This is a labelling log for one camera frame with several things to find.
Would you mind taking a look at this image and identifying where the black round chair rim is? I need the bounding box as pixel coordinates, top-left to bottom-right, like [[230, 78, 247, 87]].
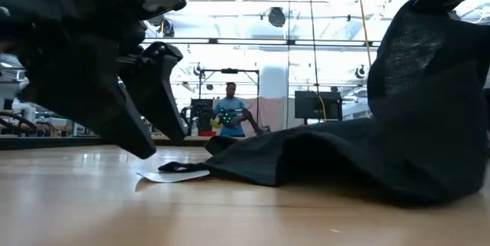
[[0, 110, 38, 136]]

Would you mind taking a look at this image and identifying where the black camera stand frame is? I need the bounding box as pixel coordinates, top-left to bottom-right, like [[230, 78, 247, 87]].
[[198, 68, 261, 124]]

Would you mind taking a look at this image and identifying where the hanging yellow cable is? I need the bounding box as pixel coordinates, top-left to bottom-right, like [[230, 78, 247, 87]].
[[354, 0, 373, 67]]

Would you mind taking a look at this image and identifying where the black monitor on stand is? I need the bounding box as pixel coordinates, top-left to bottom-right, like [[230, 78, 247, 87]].
[[294, 90, 344, 125]]

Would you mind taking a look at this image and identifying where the long ceiling light strip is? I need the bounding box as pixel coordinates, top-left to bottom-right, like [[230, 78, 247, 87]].
[[141, 38, 384, 47]]

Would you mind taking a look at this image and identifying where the person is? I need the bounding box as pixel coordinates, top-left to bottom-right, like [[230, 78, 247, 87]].
[[209, 81, 265, 138]]

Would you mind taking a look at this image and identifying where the white building column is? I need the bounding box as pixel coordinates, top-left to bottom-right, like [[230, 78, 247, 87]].
[[260, 64, 290, 132]]

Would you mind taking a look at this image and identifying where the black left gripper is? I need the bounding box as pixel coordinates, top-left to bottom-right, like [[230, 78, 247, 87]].
[[0, 0, 188, 160]]

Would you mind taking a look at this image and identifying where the black towel with white tag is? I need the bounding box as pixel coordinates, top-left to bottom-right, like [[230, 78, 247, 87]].
[[136, 0, 490, 208]]

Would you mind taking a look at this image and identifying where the black screen panel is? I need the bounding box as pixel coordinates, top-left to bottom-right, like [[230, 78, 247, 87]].
[[190, 98, 214, 132]]

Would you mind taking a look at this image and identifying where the pink cloth backdrop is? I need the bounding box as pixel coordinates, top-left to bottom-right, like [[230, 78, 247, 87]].
[[243, 96, 287, 136]]

